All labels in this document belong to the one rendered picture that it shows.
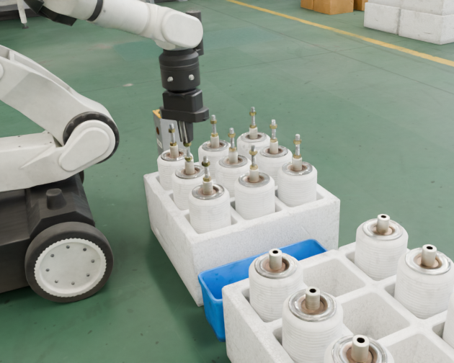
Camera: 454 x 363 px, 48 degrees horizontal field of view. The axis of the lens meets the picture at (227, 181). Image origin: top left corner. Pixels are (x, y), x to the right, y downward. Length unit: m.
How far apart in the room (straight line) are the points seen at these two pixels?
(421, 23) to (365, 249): 2.91
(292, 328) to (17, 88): 0.84
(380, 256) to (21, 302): 0.85
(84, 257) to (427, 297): 0.76
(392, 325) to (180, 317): 0.48
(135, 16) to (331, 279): 0.66
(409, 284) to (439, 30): 2.88
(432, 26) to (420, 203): 2.23
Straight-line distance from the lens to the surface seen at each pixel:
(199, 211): 1.14
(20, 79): 1.29
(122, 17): 1.03
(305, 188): 1.23
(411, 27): 3.87
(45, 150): 1.37
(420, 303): 0.95
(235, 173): 1.26
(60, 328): 1.25
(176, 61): 1.12
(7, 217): 1.39
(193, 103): 1.15
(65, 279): 1.28
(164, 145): 1.49
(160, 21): 1.06
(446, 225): 1.56
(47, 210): 1.28
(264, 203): 1.18
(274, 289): 0.88
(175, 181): 1.24
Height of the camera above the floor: 0.80
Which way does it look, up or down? 27 degrees down
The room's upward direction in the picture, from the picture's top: 4 degrees counter-clockwise
